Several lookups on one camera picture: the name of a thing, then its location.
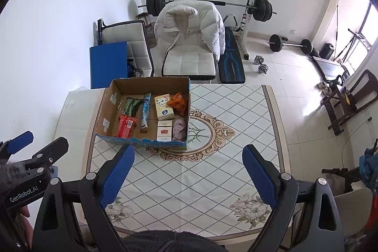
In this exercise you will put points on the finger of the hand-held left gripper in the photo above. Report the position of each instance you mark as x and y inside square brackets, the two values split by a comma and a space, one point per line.
[50, 154]
[17, 142]

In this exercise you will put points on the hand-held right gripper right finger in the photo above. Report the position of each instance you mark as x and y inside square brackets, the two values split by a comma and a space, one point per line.
[260, 178]

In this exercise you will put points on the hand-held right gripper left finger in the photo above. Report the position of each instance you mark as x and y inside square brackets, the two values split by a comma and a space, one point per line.
[118, 175]

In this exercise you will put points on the red snack packet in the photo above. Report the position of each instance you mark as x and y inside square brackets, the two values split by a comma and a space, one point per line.
[127, 126]

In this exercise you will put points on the white cigarette box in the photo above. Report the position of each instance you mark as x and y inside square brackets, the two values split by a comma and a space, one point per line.
[164, 131]

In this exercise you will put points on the cardboard box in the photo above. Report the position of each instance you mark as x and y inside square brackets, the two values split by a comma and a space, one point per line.
[112, 110]

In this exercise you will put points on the blue tube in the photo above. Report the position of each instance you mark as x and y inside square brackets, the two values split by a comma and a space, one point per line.
[146, 111]

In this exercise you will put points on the green snack packet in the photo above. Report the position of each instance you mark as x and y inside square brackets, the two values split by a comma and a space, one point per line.
[133, 106]

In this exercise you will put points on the purple cloth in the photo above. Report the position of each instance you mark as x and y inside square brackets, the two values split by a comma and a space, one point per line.
[179, 129]

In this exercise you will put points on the yellow tissue pack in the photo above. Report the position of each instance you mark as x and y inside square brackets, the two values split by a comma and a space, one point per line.
[164, 107]

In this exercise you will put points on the orange snack packet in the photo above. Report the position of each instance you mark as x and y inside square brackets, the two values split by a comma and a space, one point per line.
[178, 104]

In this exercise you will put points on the person's left forearm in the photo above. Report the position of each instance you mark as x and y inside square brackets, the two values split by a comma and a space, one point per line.
[11, 175]

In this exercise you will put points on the person's left hand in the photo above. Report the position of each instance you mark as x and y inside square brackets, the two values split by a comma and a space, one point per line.
[24, 211]

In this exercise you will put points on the patterned tablecloth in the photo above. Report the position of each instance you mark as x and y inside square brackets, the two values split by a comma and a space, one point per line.
[189, 181]

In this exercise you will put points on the dark fleece clothing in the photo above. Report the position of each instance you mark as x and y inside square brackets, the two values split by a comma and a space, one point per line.
[171, 241]

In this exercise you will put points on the grey chair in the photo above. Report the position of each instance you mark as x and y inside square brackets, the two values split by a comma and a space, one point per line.
[351, 210]

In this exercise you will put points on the blue board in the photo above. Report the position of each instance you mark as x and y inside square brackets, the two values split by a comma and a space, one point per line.
[107, 64]

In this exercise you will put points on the chrome dumbbell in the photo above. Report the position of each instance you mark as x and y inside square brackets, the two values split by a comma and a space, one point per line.
[260, 59]
[263, 69]

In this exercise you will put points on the blue jacket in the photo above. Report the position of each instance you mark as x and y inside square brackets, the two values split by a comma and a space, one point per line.
[370, 169]

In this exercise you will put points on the pair of white shoes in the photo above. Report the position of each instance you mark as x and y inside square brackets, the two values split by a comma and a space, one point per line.
[324, 87]

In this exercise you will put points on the dark wooden chair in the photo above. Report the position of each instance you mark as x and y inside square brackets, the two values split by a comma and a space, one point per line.
[348, 104]

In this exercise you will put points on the black weight bench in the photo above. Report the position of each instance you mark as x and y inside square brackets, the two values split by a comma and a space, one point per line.
[231, 66]

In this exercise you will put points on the white padded chair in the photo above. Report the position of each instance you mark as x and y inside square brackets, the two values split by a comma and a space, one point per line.
[189, 63]
[127, 32]

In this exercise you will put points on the small barbell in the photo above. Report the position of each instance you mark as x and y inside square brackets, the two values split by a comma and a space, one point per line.
[292, 44]

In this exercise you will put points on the black speaker box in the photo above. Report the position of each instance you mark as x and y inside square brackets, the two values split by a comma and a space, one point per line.
[327, 51]

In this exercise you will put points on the brown stool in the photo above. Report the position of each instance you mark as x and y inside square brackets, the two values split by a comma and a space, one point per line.
[144, 27]

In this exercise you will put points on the white puffer jacket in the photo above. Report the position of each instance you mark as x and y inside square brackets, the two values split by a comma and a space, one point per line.
[200, 24]

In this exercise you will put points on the black exercise stand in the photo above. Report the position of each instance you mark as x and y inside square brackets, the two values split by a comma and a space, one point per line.
[354, 42]

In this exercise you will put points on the barbell with black plates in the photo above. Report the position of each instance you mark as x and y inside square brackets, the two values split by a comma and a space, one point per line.
[261, 8]

